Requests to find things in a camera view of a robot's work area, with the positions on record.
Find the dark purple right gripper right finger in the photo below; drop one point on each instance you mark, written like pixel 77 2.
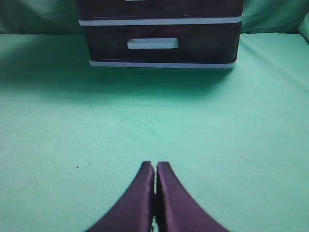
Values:
pixel 175 209

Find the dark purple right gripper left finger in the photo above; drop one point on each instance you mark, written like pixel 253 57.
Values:
pixel 133 212

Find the dark drawer with white handle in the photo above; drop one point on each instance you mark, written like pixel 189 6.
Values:
pixel 94 9

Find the green cloth table cover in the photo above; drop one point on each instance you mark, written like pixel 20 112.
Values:
pixel 72 136

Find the white frame drawer cabinet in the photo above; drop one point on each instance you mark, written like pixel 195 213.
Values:
pixel 161 21

